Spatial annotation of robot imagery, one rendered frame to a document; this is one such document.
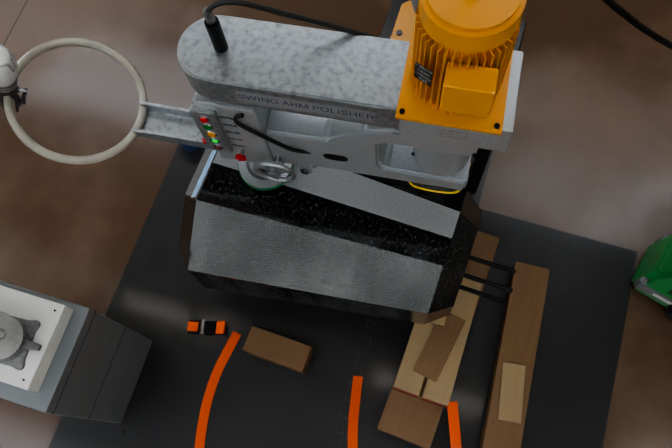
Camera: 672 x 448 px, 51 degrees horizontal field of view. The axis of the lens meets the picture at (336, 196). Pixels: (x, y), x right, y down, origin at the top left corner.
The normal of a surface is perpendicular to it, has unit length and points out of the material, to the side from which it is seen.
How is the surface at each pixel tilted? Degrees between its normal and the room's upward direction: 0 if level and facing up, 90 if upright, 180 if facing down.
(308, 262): 45
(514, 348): 0
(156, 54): 0
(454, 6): 0
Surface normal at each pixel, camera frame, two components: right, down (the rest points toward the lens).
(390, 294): -0.24, 0.39
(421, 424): -0.06, -0.35
